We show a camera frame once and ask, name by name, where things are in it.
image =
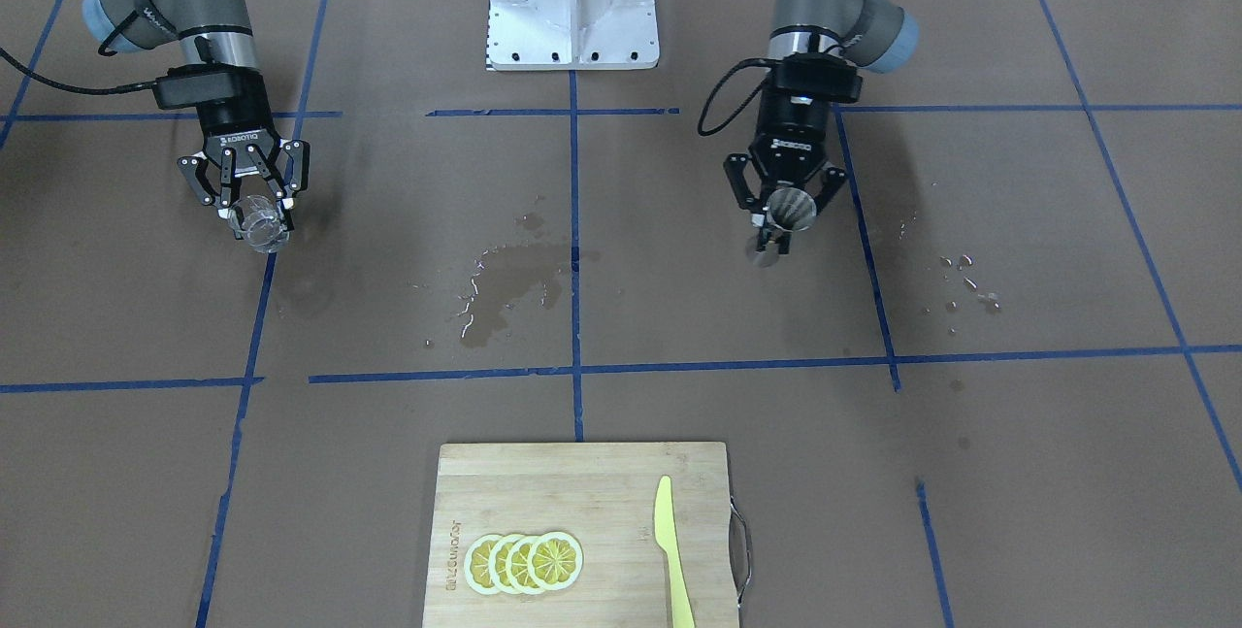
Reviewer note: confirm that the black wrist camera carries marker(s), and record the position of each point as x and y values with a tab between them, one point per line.
818	76
194	85

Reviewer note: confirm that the yellow plastic knife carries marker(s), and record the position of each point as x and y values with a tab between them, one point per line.
681	612

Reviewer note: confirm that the steel measuring jigger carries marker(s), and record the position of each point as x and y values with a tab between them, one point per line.
788	210

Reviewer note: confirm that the clear glass cup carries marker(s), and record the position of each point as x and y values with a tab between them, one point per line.
261	224

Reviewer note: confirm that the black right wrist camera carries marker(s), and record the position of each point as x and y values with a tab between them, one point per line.
194	85

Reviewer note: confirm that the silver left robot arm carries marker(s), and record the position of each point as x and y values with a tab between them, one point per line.
818	51

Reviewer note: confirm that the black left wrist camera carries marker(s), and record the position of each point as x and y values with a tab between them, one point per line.
818	76

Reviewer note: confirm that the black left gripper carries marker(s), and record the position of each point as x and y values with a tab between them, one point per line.
789	126

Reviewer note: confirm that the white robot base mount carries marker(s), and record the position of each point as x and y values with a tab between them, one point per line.
563	35

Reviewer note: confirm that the bamboo cutting board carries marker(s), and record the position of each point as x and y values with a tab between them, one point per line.
493	500

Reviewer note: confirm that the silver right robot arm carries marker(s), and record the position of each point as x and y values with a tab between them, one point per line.
205	31

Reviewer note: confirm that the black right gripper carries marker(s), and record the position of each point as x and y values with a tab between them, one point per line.
236	116

